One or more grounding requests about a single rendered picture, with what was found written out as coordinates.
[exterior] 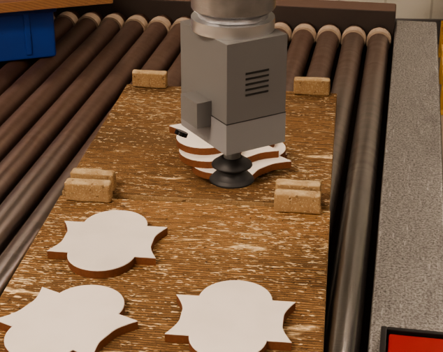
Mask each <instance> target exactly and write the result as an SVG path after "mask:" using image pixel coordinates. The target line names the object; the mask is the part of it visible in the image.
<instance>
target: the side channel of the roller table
mask: <svg viewBox="0 0 443 352"><path fill-rule="evenodd" d="M67 10H74V11H76V12H77V13H78V14H79V15H80V17H82V16H83V15H84V14H85V13H88V12H90V11H96V12H98V13H100V14H101V15H102V16H103V18H104V17H106V16H107V15H109V14H111V13H114V12H118V13H121V14H123V16H125V18H126V20H128V18H129V17H131V16H132V15H135V14H137V13H142V14H143V15H146V16H147V18H148V19H149V21H151V20H152V19H153V18H154V17H156V16H158V15H167V16H169V18H170V19H172V21H173V23H174V21H176V20H177V19H178V18H181V17H182V16H189V17H191V14H192V13H193V12H194V10H193V9H192V8H191V0H113V3H107V4H98V5H90V6H74V7H66V8H57V11H56V13H57V15H59V14H60V13H63V12H66V11H67ZM272 12H273V13H274V14H275V23H276V22H277V21H285V22H288V23H289V24H290V26H291V32H292V33H293V30H294V29H295V28H296V27H297V26H298V25H299V24H300V23H301V22H309V23H311V24H313V25H314V27H315V29H316V33H317V34H318V31H319V30H320V28H322V26H324V25H325V24H328V23H333V24H336V25H337V26H338V27H339V29H340V33H341V37H342V34H343V32H344V30H345V29H346V28H347V27H348V26H350V25H352V24H357V25H360V26H361V27H363V29H364V31H365V35H366V40H367V36H368V34H369V32H370V31H371V29H372V28H373V27H375V26H383V27H386V28H387V29H388V30H389V33H390V35H391V47H392V48H393V39H394V31H395V14H396V4H395V3H374V2H359V1H330V0H276V7H275V9H274V11H272Z"/></svg>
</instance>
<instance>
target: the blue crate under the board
mask: <svg viewBox="0 0 443 352"><path fill-rule="evenodd" d="M56 11H57V9H56V8H51V9H43V10H27V11H19V12H11V13H0V62H1V61H15V60H22V59H35V58H42V57H53V56H55V55H56V43H55V24H54V14H53V12H56Z"/></svg>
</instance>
